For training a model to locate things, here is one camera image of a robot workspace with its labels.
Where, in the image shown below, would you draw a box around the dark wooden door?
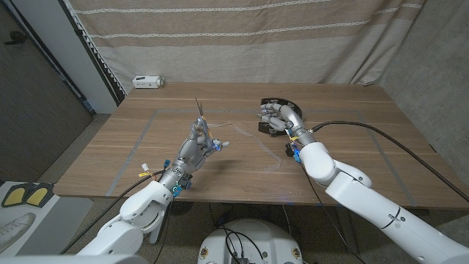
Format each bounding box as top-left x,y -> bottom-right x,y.
0,0 -> 93,183

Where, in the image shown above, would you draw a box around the beige striped curtain backdrop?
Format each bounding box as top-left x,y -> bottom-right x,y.
67,0 -> 428,95

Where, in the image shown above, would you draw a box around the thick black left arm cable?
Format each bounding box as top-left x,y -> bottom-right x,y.
60,170 -> 166,254

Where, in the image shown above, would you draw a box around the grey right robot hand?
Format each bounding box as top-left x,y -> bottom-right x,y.
258,103 -> 317,147

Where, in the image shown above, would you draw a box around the yellow black foot pedal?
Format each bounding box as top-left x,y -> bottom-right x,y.
1,183 -> 30,208
25,183 -> 55,207

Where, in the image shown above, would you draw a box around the black cable on base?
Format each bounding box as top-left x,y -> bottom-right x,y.
218,226 -> 267,264

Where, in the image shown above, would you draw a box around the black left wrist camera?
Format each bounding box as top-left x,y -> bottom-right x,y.
171,175 -> 193,197

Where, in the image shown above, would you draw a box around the black door handle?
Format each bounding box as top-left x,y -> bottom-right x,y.
4,31 -> 27,45

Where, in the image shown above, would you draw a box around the scissors with tan handles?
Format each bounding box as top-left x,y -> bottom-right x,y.
195,97 -> 215,147

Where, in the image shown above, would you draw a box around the white power box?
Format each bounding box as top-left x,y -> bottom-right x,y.
132,75 -> 165,89

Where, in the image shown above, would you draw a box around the grey floor mat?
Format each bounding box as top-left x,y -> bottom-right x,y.
16,196 -> 95,256

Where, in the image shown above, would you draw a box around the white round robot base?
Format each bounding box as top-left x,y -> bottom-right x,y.
197,219 -> 304,264

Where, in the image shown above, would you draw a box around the black half-moon tambourine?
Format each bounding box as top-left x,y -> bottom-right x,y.
258,97 -> 304,138

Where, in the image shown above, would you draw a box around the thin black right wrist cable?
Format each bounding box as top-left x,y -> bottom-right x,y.
300,163 -> 367,264

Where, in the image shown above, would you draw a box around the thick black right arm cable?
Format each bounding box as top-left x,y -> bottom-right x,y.
311,120 -> 469,202

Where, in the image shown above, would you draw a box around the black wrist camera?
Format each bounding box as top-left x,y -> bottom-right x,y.
171,175 -> 193,197
284,143 -> 302,164

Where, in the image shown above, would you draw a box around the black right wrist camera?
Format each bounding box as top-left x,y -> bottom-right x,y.
284,143 -> 302,164

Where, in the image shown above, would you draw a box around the white floor board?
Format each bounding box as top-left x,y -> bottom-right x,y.
0,181 -> 59,257

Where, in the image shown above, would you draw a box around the white shoe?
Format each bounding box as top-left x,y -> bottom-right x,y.
0,210 -> 33,250

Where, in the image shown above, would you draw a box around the clear tape strip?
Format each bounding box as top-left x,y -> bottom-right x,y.
208,122 -> 283,172

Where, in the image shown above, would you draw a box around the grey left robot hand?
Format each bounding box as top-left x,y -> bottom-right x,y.
159,117 -> 231,192

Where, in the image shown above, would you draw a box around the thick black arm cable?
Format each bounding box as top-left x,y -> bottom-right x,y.
311,120 -> 469,202
60,170 -> 166,254

